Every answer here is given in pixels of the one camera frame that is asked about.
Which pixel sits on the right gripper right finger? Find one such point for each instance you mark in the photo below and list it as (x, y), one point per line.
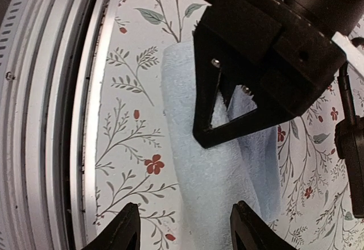
(249, 231)

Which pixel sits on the light blue towel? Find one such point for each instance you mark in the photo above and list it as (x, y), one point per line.
(212, 180)

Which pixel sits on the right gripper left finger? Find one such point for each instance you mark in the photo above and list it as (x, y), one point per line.
(122, 233)

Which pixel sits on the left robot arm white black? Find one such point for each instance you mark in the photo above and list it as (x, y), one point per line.
(327, 16)

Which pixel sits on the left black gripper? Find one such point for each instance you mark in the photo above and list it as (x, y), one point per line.
(262, 44)

